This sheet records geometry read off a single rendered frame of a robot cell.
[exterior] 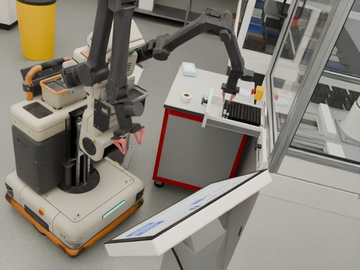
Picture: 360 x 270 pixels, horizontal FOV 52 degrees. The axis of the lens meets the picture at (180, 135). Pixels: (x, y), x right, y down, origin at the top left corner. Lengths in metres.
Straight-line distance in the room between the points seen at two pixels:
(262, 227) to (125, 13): 1.24
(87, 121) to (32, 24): 2.43
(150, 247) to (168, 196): 1.79
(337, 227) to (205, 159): 0.99
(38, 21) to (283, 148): 3.13
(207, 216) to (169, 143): 1.46
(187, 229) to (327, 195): 0.94
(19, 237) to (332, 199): 1.80
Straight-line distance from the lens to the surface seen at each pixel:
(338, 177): 1.77
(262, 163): 1.81
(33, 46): 4.32
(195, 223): 1.07
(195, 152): 2.52
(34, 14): 4.17
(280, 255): 2.14
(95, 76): 1.52
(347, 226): 2.00
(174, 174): 2.68
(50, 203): 2.31
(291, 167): 1.72
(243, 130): 2.10
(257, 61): 2.91
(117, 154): 2.92
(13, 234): 2.55
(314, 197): 1.84
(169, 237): 1.01
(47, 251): 2.44
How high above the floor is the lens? 1.98
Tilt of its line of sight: 36 degrees down
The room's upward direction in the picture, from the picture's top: 12 degrees clockwise
